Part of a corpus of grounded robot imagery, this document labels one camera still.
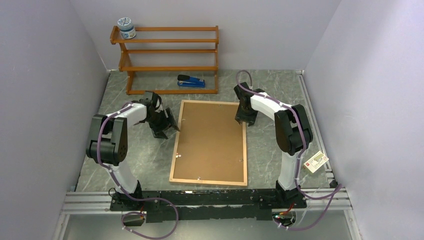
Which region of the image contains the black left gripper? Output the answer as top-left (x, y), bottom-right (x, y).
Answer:
top-left (145, 108), bottom-right (180, 140)

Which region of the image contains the light wooden picture frame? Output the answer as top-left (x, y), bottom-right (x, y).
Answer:
top-left (169, 99), bottom-right (248, 187)

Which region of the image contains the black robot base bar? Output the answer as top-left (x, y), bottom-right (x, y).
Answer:
top-left (110, 188), bottom-right (307, 223)

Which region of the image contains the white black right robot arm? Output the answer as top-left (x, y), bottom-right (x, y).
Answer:
top-left (234, 82), bottom-right (313, 208)

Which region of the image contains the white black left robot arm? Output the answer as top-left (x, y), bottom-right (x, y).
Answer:
top-left (86, 91), bottom-right (179, 210)

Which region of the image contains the blue black stapler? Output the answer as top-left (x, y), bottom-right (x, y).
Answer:
top-left (177, 74), bottom-right (206, 88)

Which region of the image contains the orange wooden shelf rack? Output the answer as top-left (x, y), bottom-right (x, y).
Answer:
top-left (109, 25), bottom-right (220, 95)

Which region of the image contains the small white red box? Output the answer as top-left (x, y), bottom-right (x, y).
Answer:
top-left (303, 151), bottom-right (329, 173)

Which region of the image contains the white blue lidded jar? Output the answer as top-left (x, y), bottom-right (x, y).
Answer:
top-left (117, 17), bottom-right (137, 40)

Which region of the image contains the aluminium rail frame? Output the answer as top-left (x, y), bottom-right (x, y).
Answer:
top-left (51, 69), bottom-right (362, 240)

